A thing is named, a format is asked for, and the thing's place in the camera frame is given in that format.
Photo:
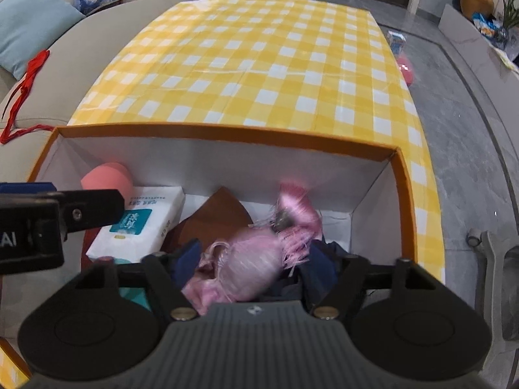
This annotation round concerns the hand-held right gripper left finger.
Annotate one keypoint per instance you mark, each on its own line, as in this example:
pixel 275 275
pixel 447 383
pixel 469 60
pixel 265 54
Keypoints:
pixel 187 257

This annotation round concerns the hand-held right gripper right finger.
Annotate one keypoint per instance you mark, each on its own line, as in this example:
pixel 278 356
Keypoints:
pixel 344 279

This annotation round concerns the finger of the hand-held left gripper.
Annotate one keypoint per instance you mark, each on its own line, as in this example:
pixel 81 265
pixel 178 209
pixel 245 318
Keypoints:
pixel 26 188
pixel 93 208

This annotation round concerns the dark blue cloth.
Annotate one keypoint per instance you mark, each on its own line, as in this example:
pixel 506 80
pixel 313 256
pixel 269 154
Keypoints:
pixel 328 259

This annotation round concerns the pink egg-shaped sponge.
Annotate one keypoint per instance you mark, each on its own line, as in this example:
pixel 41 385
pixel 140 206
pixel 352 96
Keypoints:
pixel 109 178

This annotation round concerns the white tissue pack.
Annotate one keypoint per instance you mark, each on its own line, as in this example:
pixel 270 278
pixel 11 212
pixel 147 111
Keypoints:
pixel 142 227

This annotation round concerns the dark red leather pieces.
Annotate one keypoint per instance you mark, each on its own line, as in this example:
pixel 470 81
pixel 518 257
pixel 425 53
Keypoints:
pixel 219 214

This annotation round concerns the pink tassel pouch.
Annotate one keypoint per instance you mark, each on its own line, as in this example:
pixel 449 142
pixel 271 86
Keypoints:
pixel 247 259

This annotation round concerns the teal cloth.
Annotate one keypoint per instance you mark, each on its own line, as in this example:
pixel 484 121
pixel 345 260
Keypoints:
pixel 133 298

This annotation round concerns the orange cardboard box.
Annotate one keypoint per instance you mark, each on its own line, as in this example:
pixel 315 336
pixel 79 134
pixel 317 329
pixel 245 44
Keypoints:
pixel 243 162

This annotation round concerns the red ribbon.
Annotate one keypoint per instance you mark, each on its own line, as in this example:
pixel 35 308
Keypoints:
pixel 28 77

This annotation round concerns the beige sofa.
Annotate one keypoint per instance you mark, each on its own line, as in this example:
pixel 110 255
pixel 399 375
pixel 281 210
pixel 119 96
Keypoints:
pixel 81 69

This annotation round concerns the grey chair base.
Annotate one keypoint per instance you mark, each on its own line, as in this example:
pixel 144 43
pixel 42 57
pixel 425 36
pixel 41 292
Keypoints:
pixel 498 275

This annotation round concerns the light blue pillow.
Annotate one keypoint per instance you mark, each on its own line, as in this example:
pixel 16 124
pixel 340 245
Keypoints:
pixel 32 24

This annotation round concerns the yellow checked tablecloth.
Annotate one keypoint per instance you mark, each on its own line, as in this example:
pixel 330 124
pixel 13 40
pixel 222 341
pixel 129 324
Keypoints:
pixel 263 69

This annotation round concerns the red ball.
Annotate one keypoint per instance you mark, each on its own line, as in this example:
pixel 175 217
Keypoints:
pixel 406 71

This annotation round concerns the small blue carton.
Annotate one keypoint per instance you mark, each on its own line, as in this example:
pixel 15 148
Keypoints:
pixel 396 42

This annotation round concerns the white television cabinet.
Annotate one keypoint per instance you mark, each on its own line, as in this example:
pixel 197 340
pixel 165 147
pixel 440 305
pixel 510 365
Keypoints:
pixel 478 56

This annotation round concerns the blue snack bag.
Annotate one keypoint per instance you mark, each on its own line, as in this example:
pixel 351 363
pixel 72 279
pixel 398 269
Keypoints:
pixel 485 24

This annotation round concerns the gold vase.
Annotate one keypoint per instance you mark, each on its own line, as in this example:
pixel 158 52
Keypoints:
pixel 477 0

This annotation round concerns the green potted plant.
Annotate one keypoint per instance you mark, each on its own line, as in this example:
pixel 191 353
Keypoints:
pixel 509 16

